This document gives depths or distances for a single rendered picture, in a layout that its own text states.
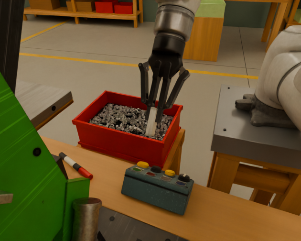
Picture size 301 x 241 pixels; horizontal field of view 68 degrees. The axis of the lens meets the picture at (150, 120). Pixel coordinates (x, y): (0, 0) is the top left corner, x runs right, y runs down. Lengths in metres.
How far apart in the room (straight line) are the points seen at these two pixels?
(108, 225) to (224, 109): 0.52
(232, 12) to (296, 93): 5.16
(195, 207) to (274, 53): 0.46
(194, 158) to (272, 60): 1.30
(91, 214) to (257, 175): 0.65
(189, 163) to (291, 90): 1.34
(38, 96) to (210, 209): 0.43
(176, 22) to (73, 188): 0.39
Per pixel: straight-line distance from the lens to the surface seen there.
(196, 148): 1.99
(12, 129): 0.27
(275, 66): 0.71
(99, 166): 0.62
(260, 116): 0.78
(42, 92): 0.50
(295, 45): 0.70
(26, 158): 0.28
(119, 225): 0.52
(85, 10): 5.98
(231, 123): 0.75
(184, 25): 0.55
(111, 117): 0.81
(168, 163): 0.75
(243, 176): 0.87
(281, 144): 0.73
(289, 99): 0.62
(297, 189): 0.89
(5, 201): 0.23
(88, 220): 0.32
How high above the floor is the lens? 1.35
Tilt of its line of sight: 37 degrees down
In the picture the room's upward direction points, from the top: 1 degrees counter-clockwise
